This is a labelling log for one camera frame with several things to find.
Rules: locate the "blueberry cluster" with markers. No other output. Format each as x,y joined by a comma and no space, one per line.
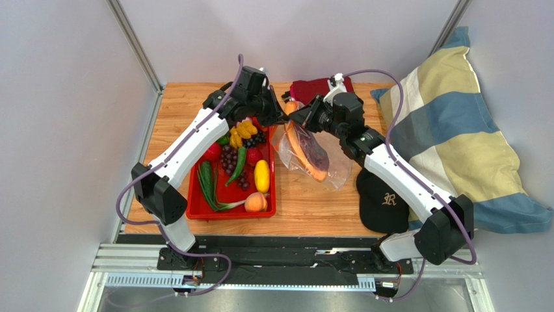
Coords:
255,141

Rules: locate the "yellow banana bunch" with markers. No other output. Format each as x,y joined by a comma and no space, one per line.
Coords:
242,131

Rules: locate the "yellow lemon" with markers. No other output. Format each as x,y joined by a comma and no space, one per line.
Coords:
262,176

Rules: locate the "purple grape bunch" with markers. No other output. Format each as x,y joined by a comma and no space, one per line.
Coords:
227,161

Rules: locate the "black folded cloth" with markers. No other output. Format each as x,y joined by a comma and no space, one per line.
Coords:
287,97

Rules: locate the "red apple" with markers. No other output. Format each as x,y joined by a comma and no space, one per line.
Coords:
213,153

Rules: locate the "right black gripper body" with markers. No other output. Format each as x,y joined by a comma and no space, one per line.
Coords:
309,115

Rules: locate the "green scallion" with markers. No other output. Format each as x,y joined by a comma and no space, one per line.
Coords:
222,206

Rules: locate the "green bell pepper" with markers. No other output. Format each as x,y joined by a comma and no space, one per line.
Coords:
224,140

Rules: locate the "peach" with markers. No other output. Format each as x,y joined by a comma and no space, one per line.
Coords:
256,203

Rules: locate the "red plastic tray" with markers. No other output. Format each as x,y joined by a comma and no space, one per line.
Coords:
199,209

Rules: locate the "clear zip top bag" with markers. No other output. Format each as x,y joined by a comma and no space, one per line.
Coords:
321,148

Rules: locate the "black baseball cap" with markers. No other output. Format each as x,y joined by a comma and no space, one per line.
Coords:
381,209

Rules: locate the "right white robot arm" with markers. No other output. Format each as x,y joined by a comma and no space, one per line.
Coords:
448,221

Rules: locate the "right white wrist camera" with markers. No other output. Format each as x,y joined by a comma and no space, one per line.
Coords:
336,85

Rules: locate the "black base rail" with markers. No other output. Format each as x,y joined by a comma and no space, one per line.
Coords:
287,262

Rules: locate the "dark red folded cloth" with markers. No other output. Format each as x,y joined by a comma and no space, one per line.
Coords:
304,91

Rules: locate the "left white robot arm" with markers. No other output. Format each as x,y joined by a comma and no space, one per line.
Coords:
156,184

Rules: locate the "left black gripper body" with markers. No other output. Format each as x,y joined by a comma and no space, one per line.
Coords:
261,106

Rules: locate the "green chili pepper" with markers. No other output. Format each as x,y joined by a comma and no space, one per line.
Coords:
240,161

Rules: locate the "striped blue yellow pillow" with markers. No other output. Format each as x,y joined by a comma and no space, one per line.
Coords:
442,126

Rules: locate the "red strawberry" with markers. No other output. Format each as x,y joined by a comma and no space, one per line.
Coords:
253,156

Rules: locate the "dark green cucumber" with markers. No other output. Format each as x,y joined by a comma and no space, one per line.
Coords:
205,177

